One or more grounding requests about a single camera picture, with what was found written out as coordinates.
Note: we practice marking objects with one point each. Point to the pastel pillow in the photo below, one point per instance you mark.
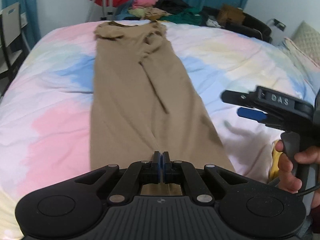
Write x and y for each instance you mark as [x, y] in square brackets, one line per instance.
[305, 64]

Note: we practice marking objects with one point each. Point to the grey chair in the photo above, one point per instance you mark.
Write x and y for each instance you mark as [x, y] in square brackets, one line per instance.
[14, 48]

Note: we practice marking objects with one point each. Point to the black sofa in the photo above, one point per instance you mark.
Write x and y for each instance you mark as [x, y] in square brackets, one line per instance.
[251, 27]

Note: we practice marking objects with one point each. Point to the pastel tie-dye bed sheet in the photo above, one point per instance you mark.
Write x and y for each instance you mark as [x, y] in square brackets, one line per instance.
[45, 112]

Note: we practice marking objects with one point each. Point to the tan t-shirt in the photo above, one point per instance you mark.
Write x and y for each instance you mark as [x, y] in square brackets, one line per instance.
[144, 101]

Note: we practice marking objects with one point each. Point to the black garment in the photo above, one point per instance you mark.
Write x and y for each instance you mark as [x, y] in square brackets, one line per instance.
[173, 7]

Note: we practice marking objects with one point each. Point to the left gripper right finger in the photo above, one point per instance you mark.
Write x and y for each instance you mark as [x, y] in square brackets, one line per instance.
[244, 205]

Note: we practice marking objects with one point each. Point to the wall power outlet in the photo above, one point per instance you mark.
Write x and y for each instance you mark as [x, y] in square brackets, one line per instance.
[280, 25]

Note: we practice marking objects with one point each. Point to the quilted headboard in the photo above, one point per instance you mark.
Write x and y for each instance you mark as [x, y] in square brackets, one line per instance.
[306, 38]

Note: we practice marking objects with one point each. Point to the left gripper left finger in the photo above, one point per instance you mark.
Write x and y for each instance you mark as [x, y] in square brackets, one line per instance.
[68, 208]

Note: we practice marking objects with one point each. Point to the person's right hand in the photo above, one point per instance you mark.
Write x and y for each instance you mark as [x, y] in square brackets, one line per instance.
[290, 183]

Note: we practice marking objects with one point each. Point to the pink garment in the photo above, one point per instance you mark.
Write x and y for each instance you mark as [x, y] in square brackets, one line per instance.
[143, 3]

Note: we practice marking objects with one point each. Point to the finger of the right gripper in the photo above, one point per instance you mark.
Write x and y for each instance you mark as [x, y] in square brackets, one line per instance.
[251, 114]

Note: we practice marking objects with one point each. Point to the beige garment on pile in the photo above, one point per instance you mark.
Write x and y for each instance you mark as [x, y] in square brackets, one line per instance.
[154, 14]

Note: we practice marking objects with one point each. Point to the green garment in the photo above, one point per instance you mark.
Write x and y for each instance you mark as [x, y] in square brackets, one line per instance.
[191, 16]

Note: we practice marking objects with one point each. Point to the yellow garment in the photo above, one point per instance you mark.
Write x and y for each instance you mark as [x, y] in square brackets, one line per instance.
[273, 172]

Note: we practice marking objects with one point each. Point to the brown paper bag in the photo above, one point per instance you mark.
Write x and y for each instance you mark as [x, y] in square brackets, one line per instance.
[231, 14]

